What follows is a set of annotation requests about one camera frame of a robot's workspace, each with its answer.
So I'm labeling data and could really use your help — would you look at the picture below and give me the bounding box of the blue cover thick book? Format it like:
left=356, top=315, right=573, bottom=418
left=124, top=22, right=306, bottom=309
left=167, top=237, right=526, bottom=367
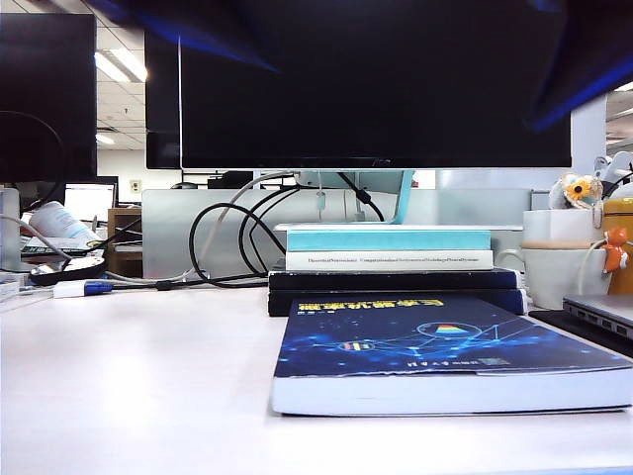
left=269, top=296, right=633, bottom=417

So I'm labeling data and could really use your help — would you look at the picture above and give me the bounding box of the white cover book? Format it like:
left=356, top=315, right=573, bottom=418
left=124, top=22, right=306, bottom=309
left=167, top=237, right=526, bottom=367
left=285, top=249, right=495, bottom=272

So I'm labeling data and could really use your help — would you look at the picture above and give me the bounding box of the teal cover book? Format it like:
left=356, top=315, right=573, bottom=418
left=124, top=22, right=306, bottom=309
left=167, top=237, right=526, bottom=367
left=286, top=230, right=493, bottom=253

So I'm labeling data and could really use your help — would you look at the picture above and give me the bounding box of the dark navy book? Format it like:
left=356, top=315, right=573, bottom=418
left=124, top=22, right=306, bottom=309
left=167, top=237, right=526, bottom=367
left=268, top=268, right=520, bottom=292
left=268, top=288, right=529, bottom=318

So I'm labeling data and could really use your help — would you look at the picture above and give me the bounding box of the frosted glass partition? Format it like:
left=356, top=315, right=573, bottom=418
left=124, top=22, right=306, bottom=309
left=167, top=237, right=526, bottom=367
left=141, top=187, right=533, bottom=279

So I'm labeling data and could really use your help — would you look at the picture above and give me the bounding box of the large black monitor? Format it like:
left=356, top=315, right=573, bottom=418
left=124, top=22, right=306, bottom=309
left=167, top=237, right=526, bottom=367
left=144, top=24, right=574, bottom=171

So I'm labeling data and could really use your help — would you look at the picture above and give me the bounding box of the brown wooden cabinet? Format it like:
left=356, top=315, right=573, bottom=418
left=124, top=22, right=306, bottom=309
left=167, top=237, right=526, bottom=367
left=107, top=207, right=144, bottom=278

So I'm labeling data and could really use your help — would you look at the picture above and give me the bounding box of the blue VGA connector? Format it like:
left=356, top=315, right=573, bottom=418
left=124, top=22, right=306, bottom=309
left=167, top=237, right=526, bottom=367
left=83, top=280, right=120, bottom=297

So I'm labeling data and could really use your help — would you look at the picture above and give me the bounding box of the distant lit monitor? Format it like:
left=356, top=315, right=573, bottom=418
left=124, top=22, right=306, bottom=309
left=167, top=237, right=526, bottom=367
left=63, top=183, right=116, bottom=224

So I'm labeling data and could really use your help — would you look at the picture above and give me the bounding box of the white ceramic mug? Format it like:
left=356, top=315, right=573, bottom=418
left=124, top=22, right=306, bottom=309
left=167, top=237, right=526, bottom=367
left=497, top=245, right=612, bottom=312

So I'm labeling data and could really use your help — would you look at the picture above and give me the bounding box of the round wooden mug lid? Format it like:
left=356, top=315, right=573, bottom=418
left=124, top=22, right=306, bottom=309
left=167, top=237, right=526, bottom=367
left=521, top=239, right=607, bottom=250

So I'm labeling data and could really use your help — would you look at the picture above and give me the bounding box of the black flat device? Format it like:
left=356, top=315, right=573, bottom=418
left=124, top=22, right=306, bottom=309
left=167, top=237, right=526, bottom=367
left=29, top=254, right=108, bottom=287

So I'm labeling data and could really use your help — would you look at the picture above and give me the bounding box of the white adapter box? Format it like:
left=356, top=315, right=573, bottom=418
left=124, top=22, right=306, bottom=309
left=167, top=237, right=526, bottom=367
left=52, top=281, right=88, bottom=299

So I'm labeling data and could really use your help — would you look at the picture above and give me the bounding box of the white printed bottle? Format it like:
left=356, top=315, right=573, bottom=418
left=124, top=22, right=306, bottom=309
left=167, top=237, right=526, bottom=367
left=29, top=200, right=100, bottom=243

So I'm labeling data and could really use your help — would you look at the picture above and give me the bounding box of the black desk mat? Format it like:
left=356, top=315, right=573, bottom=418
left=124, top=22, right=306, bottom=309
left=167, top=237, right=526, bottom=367
left=527, top=309, right=633, bottom=358

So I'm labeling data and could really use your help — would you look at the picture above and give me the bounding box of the ceiling light panel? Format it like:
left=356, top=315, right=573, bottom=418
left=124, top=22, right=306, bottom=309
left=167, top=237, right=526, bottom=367
left=93, top=48, right=148, bottom=84

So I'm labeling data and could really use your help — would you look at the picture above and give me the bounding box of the green cover magazine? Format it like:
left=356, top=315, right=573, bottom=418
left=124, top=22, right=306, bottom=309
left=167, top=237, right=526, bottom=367
left=22, top=236, right=108, bottom=258

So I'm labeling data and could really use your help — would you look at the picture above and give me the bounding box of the white pillar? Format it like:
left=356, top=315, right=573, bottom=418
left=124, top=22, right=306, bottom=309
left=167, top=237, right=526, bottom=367
left=571, top=93, right=608, bottom=174

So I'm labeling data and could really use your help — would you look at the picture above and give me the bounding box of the silver Dell laptop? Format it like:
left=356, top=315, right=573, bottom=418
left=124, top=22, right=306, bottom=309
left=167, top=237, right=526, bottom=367
left=562, top=291, right=633, bottom=341

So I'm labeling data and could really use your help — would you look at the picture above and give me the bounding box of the yellow tea tin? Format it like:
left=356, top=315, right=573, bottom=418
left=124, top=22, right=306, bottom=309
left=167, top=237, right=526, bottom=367
left=601, top=197, right=633, bottom=297

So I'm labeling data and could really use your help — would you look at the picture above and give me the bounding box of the white translucent container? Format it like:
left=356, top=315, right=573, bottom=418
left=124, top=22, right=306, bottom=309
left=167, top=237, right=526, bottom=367
left=0, top=186, right=22, bottom=272

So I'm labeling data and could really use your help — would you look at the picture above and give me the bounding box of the black side monitor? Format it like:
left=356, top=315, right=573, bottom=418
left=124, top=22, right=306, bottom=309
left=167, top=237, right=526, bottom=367
left=0, top=13, right=99, bottom=182

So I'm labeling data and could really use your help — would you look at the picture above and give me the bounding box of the white hanging cable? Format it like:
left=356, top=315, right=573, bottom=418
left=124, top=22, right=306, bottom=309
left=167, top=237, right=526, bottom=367
left=316, top=169, right=327, bottom=224

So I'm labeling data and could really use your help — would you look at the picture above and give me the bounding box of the black monitor cable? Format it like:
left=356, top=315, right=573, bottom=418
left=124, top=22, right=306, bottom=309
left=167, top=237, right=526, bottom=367
left=338, top=171, right=386, bottom=223

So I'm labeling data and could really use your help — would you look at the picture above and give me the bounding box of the grey looped cable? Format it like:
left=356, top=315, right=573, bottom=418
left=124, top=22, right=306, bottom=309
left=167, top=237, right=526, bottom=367
left=101, top=170, right=298, bottom=286

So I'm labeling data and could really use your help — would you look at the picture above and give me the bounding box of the black looped cable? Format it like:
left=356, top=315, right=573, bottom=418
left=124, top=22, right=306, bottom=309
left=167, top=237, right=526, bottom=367
left=188, top=185, right=303, bottom=290

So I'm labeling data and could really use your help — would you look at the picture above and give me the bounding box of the white charging cable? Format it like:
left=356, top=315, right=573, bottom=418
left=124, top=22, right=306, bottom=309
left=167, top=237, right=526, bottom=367
left=577, top=239, right=607, bottom=293

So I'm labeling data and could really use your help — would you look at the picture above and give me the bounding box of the thin black arched cable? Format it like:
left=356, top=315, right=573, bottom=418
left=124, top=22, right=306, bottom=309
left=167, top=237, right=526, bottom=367
left=0, top=111, right=68, bottom=209

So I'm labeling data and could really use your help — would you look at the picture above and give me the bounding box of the white thick cable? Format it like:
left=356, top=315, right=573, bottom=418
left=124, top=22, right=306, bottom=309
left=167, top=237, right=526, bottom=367
left=0, top=215, right=73, bottom=261

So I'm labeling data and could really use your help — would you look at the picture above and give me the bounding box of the orange cat cable holder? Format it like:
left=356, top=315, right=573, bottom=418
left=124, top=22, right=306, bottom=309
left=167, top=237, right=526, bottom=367
left=601, top=227, right=630, bottom=275

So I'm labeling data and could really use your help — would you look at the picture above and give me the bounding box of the black cable with plug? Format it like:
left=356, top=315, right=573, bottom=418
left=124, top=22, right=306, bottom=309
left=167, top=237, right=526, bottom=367
left=600, top=170, right=633, bottom=193

